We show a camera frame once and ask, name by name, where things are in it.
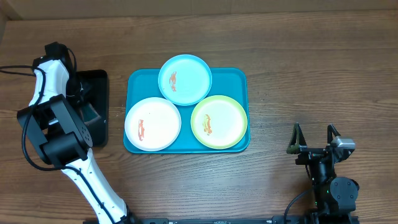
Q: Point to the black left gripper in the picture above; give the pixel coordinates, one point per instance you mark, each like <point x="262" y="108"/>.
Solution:
<point x="76" y="101"/>

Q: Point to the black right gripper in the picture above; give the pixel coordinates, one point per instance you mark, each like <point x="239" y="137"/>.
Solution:
<point x="310" y="154"/>

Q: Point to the white plate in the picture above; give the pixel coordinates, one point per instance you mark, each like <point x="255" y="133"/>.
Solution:
<point x="152" y="124"/>

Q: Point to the light blue plate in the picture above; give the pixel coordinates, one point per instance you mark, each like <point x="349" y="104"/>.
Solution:
<point x="185" y="79"/>

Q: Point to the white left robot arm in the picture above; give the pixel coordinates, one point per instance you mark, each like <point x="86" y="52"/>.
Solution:
<point x="66" y="118"/>

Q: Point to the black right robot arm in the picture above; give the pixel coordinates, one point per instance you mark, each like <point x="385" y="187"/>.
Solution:
<point x="335" y="197"/>

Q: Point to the black water tray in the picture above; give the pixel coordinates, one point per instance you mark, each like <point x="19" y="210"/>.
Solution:
<point x="99" y="98"/>

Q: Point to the yellow-green plate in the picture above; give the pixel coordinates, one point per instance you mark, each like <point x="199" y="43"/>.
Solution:
<point x="219" y="122"/>

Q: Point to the brown cardboard backdrop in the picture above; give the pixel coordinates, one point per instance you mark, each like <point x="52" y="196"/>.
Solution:
<point x="72" y="9"/>

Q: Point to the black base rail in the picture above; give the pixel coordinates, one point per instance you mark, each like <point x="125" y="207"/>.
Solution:
<point x="294" y="219"/>

